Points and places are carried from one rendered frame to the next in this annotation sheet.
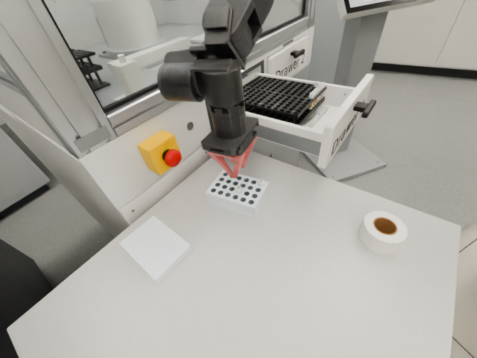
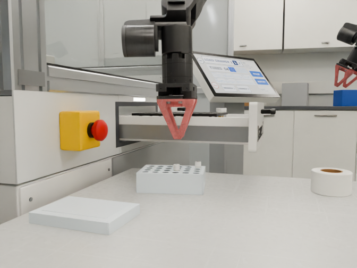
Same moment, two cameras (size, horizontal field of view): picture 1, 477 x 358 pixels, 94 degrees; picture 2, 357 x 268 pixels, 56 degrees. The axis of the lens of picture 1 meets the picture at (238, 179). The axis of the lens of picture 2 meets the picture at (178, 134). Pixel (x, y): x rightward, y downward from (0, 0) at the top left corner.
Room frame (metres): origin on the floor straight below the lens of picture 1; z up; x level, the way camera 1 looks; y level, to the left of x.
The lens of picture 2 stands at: (-0.23, 0.27, 0.92)
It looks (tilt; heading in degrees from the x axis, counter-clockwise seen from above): 5 degrees down; 335
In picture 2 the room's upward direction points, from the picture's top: straight up
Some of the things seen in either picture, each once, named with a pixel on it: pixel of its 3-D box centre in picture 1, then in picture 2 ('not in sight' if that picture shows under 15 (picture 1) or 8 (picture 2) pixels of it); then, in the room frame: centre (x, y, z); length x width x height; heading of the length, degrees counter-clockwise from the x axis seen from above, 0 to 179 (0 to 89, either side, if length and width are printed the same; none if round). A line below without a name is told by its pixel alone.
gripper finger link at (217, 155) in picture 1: (233, 155); (178, 113); (0.34, 0.00, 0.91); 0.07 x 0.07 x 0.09; 58
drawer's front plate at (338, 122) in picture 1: (347, 117); (257, 123); (0.47, -0.28, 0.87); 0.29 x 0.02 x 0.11; 138
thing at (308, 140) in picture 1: (272, 104); (179, 126); (0.61, -0.13, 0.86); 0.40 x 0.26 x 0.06; 48
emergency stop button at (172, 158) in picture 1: (171, 157); (97, 130); (0.40, 0.14, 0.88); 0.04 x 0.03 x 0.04; 138
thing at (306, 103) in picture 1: (309, 100); (219, 114); (0.53, -0.21, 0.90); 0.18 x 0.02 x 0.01; 138
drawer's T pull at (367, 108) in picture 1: (363, 107); (268, 111); (0.45, -0.30, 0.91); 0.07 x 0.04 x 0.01; 138
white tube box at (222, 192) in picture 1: (238, 192); (172, 178); (0.36, 0.01, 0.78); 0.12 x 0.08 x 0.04; 58
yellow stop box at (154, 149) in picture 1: (162, 153); (82, 130); (0.42, 0.16, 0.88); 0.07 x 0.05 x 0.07; 138
